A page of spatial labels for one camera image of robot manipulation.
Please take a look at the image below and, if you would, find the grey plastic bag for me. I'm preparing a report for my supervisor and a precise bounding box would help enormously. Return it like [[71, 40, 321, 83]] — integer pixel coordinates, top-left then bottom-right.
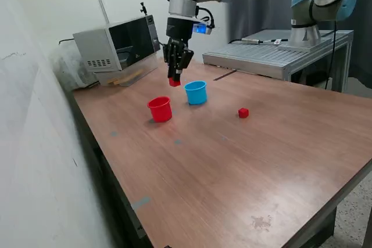
[[49, 46, 100, 92]]

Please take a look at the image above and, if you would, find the blue plastic cup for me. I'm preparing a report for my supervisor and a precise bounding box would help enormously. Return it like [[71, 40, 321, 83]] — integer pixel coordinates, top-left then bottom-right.
[[183, 80, 208, 106]]

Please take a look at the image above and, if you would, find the clear acrylic stand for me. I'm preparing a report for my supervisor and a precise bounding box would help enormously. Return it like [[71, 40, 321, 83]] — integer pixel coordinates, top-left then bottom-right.
[[95, 55, 160, 88]]

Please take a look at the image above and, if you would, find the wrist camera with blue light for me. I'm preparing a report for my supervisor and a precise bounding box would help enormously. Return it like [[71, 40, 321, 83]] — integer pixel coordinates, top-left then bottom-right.
[[192, 21, 214, 35]]

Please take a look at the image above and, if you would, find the thick black hanging cable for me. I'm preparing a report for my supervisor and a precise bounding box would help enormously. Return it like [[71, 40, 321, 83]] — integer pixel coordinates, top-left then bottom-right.
[[324, 20, 338, 89]]

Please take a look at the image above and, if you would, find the silver microwave oven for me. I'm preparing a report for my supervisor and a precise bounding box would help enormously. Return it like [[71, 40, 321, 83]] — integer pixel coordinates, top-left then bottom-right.
[[72, 14, 162, 72]]

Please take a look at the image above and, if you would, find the wooden slat stack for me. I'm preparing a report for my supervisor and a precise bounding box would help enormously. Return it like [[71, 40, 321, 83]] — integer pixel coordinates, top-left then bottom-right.
[[108, 69, 144, 87]]

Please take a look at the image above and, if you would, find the aluminium robot mounting plate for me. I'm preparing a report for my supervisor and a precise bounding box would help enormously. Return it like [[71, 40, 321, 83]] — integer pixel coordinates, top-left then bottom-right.
[[278, 36, 332, 53]]

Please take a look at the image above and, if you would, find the grey tape strip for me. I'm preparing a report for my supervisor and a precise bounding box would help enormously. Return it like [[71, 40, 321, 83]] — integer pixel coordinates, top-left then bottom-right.
[[130, 196, 151, 211]]

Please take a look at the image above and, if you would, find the white thin rod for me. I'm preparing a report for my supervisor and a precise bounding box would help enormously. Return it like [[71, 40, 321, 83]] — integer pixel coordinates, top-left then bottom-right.
[[98, 0, 110, 25]]

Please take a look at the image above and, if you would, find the slotted aluminium robot table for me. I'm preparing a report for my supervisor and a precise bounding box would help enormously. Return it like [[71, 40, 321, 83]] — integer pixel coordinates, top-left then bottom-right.
[[202, 29, 355, 94]]

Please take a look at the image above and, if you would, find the thin dark strip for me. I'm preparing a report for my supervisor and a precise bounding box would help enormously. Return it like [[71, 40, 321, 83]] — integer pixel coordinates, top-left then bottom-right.
[[213, 70, 236, 81]]

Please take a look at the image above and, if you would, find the red plastic cup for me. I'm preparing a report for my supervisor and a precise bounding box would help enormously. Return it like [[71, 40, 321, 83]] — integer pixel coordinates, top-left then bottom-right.
[[146, 96, 173, 123]]

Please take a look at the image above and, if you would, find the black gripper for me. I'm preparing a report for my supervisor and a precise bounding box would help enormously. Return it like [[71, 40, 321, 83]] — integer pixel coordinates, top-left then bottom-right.
[[163, 17, 195, 82]]

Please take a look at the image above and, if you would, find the black cable with silver connector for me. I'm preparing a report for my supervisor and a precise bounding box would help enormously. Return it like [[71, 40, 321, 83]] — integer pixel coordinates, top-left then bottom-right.
[[229, 37, 289, 45]]

